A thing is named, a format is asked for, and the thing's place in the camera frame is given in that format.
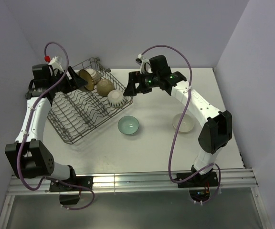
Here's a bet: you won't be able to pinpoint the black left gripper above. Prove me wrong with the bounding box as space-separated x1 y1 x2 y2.
49 66 88 94

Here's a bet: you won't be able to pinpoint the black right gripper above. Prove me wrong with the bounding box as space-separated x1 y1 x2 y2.
123 70 160 97

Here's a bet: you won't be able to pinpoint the brown glazed bowl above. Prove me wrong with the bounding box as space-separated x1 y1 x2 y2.
78 69 95 91

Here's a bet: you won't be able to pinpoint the white bowl blue stripes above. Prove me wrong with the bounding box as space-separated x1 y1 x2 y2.
107 89 126 108

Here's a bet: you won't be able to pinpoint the red patterned white bowl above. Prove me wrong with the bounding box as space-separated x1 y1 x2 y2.
86 68 101 85

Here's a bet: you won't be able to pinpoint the black bowl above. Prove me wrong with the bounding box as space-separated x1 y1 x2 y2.
96 79 115 97

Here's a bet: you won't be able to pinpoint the pale green bowl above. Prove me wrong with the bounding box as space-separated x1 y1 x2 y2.
117 115 140 135

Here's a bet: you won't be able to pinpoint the plain white bowl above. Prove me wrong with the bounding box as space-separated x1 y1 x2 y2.
172 114 195 134

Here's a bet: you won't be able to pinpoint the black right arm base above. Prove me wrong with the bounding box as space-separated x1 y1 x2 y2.
173 167 221 205

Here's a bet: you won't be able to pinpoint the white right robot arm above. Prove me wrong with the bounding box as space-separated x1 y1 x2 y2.
123 54 233 186

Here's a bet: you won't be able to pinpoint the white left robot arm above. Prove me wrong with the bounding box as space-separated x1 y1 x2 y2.
5 64 87 190

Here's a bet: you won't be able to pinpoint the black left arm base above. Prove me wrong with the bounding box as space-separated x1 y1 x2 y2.
49 176 95 210

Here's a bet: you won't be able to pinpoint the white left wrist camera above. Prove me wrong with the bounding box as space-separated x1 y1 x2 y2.
44 56 63 72

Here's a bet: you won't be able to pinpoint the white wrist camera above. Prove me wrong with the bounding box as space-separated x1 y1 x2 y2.
136 54 151 73
44 56 63 72

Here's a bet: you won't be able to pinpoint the grey wire dish rack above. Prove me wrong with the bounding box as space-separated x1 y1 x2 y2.
46 56 133 145

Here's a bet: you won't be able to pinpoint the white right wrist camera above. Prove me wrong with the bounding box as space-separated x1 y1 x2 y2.
136 54 151 73

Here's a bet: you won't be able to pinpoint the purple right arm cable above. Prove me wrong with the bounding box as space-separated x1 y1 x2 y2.
141 44 222 204

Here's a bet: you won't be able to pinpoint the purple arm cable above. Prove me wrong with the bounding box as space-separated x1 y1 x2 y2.
141 44 222 204
16 42 95 211

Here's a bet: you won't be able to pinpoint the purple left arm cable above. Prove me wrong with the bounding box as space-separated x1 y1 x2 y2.
16 42 95 211

